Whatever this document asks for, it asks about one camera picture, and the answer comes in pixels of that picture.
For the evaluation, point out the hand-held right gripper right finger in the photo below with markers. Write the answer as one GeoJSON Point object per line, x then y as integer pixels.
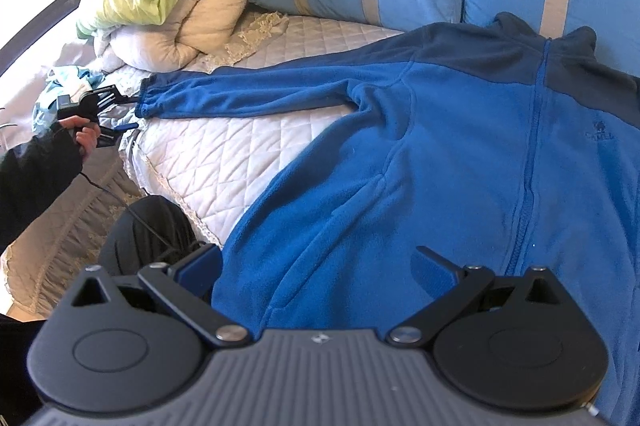
{"type": "Point", "coordinates": [430, 267]}

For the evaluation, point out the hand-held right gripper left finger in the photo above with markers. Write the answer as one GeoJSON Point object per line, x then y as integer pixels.
{"type": "Point", "coordinates": [200, 263]}

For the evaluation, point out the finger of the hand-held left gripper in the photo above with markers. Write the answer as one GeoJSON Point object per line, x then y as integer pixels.
{"type": "Point", "coordinates": [115, 94]}
{"type": "Point", "coordinates": [125, 125]}

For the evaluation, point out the blue fleece jacket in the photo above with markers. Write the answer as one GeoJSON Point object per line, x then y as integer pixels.
{"type": "Point", "coordinates": [400, 145]}

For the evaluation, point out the person's left forearm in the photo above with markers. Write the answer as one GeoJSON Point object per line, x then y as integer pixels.
{"type": "Point", "coordinates": [35, 186]}

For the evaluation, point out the person's left hand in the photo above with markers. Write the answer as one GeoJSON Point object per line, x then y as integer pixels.
{"type": "Point", "coordinates": [87, 138]}

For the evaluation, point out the light blue patterned cloth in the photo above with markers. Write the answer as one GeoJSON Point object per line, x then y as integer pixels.
{"type": "Point", "coordinates": [60, 80]}

